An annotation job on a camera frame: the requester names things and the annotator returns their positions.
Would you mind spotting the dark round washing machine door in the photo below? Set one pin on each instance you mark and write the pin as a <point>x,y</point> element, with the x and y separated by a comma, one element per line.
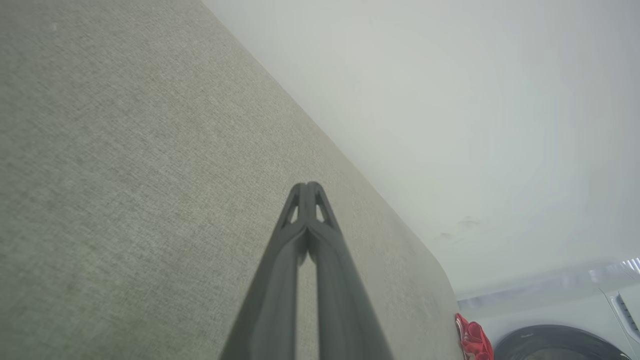
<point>550,342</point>

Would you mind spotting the grey fabric sofa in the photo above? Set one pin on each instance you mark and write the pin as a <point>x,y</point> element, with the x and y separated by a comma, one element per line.
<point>125,175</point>

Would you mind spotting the red white basketball jersey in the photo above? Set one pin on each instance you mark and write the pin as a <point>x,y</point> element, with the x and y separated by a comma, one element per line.
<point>472,340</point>

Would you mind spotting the white washing machine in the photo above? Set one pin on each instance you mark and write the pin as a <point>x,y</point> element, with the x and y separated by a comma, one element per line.
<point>550,307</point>

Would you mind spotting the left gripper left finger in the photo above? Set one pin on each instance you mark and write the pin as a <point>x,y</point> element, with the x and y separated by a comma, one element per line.
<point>272,310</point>

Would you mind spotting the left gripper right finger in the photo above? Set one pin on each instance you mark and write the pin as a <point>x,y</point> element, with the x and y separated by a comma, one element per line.
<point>345,310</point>

